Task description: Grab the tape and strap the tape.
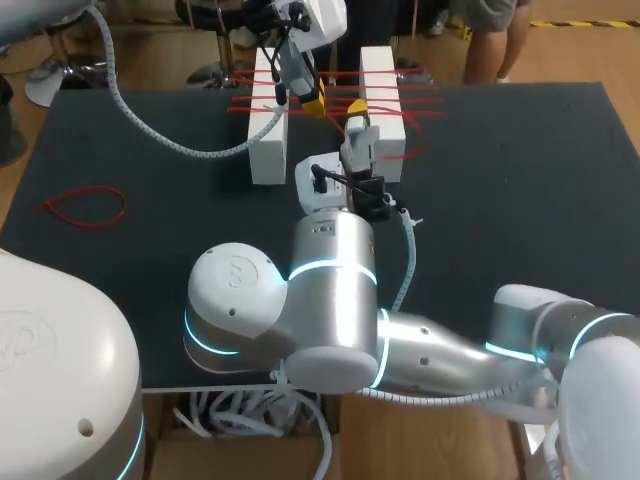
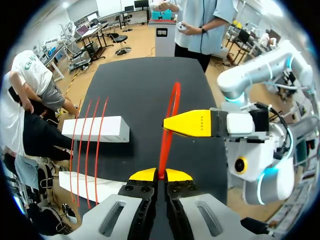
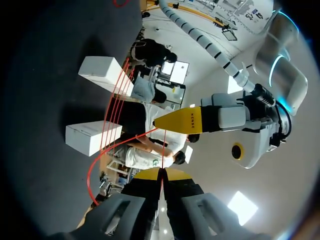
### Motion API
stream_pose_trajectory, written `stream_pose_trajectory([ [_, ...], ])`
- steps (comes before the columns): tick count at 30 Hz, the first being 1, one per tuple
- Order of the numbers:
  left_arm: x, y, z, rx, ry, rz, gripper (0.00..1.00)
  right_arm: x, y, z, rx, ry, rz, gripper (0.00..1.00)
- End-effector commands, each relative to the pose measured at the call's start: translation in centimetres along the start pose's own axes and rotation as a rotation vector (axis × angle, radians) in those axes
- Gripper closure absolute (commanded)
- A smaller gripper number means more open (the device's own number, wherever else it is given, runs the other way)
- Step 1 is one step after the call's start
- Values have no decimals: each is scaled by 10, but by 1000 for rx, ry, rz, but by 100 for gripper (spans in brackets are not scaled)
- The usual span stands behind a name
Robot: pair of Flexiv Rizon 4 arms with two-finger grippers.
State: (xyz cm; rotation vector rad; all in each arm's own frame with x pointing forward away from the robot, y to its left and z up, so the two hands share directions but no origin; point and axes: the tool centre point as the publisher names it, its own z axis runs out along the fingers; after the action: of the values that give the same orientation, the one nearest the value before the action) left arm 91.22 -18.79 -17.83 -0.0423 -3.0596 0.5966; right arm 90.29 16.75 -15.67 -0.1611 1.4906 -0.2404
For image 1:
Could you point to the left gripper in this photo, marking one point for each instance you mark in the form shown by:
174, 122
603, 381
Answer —
296, 62

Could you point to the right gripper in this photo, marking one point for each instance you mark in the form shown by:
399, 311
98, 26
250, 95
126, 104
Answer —
320, 182

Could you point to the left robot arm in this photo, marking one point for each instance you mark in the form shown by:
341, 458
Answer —
55, 360

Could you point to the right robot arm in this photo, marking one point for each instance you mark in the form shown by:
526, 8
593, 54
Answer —
340, 285

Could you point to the short red tape strip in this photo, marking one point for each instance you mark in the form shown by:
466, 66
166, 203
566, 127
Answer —
402, 154

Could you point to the looped red tape strip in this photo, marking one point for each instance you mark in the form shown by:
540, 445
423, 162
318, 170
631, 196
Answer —
65, 220

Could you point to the white block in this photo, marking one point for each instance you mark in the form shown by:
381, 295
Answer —
387, 100
267, 145

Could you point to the chrome stool base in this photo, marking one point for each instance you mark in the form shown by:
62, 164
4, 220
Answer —
60, 82
210, 77

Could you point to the person's legs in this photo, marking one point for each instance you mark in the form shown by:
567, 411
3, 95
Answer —
492, 45

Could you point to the cardboard box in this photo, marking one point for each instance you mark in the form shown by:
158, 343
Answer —
240, 457

